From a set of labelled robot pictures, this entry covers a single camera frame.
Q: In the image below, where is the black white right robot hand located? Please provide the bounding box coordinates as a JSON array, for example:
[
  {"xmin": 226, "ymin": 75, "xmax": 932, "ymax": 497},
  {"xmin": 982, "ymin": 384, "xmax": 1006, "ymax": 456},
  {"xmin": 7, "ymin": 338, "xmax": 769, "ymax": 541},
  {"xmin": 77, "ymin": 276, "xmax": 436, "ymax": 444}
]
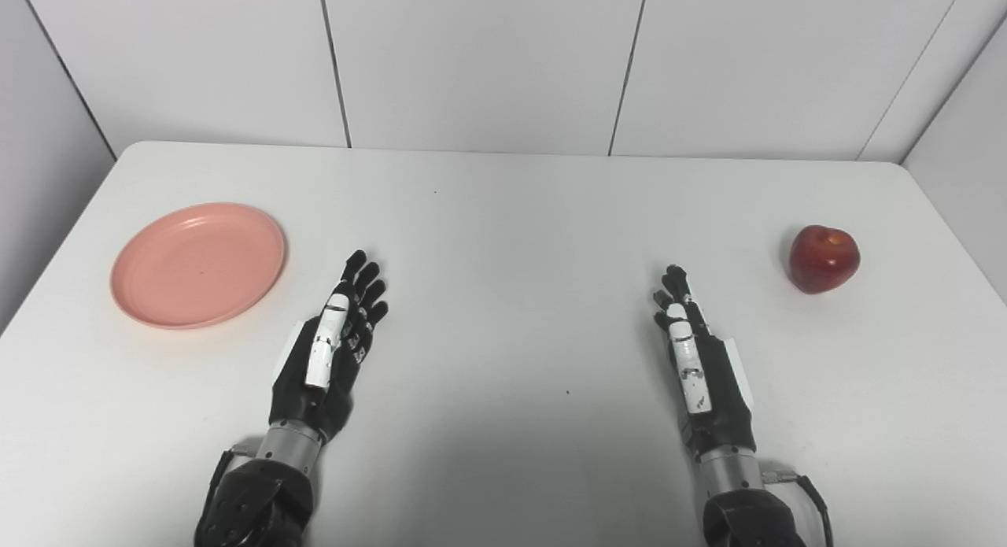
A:
[{"xmin": 651, "ymin": 264, "xmax": 758, "ymax": 457}]

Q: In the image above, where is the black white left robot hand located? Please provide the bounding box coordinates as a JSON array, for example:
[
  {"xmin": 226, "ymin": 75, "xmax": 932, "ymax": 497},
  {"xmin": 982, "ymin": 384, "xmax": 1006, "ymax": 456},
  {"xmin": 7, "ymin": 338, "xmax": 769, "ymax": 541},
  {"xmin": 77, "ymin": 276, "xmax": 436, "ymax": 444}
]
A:
[{"xmin": 269, "ymin": 249, "xmax": 390, "ymax": 445}]

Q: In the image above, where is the red apple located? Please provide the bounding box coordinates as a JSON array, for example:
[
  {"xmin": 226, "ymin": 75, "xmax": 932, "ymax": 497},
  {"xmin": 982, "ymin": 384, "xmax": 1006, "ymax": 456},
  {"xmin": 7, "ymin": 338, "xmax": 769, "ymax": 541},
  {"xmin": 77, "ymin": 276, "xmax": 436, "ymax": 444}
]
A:
[{"xmin": 787, "ymin": 224, "xmax": 861, "ymax": 295}]

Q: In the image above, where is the pink round plate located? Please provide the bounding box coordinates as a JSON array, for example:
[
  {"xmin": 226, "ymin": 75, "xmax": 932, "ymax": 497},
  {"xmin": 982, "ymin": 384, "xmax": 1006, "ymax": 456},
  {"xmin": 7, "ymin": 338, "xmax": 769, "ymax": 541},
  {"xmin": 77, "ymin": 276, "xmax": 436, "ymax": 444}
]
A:
[{"xmin": 109, "ymin": 202, "xmax": 287, "ymax": 330}]

